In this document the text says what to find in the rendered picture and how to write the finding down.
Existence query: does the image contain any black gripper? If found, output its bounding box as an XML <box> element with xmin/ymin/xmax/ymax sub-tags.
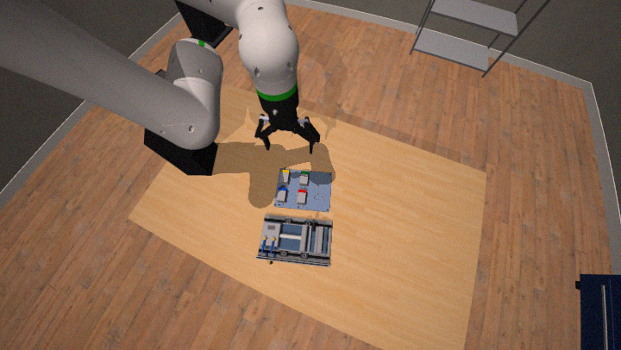
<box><xmin>254</xmin><ymin>109</ymin><xmax>320</xmax><ymax>154</ymax></box>

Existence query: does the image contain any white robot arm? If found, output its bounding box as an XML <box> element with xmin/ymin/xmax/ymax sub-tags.
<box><xmin>0</xmin><ymin>0</ymin><xmax>299</xmax><ymax>150</ymax></box>

